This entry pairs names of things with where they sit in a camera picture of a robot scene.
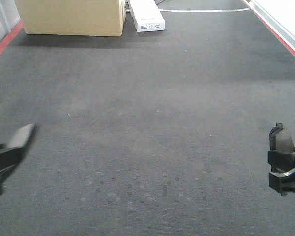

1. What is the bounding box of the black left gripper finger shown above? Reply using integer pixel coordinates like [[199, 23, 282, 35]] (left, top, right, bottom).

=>
[[4, 123, 36, 157]]

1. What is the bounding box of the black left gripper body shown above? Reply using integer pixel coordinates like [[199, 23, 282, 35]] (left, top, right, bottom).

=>
[[0, 144, 22, 195]]

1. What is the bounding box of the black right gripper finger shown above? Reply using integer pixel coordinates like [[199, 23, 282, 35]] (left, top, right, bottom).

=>
[[268, 172, 290, 191], [268, 150, 295, 165]]

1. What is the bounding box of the grey brake pad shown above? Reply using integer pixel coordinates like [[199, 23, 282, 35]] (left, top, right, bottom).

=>
[[268, 123, 295, 197]]

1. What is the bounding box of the cardboard box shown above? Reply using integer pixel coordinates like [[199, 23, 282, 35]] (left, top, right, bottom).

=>
[[15, 0, 125, 37]]

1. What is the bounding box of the white long box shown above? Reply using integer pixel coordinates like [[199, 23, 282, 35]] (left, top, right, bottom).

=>
[[128, 0, 165, 32]]

